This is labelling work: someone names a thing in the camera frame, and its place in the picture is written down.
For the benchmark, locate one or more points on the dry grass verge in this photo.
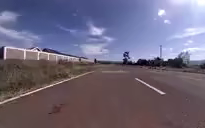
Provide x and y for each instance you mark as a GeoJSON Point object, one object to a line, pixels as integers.
{"type": "Point", "coordinates": [20, 75]}

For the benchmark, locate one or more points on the lone dark tree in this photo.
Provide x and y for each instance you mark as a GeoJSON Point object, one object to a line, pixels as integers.
{"type": "Point", "coordinates": [126, 56]}

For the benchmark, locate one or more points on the tall pole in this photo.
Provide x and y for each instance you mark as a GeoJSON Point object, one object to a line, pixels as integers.
{"type": "Point", "coordinates": [160, 51]}

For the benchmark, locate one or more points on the building with dark roof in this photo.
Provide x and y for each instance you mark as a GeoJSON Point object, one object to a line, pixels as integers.
{"type": "Point", "coordinates": [53, 51]}

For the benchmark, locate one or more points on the row of trees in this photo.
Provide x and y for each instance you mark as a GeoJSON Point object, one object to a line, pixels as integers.
{"type": "Point", "coordinates": [173, 62]}

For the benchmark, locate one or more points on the pale wall with pillars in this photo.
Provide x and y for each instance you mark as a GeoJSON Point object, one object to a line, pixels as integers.
{"type": "Point", "coordinates": [30, 55]}

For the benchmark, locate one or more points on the reddish asphalt road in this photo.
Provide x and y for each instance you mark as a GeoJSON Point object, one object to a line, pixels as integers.
{"type": "Point", "coordinates": [116, 100]}

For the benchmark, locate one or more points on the grass verge with bushes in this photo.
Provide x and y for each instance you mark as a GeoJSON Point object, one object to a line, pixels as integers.
{"type": "Point", "coordinates": [190, 70]}

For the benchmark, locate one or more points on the white road edge line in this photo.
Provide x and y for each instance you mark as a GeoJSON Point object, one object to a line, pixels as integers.
{"type": "Point", "coordinates": [40, 89]}

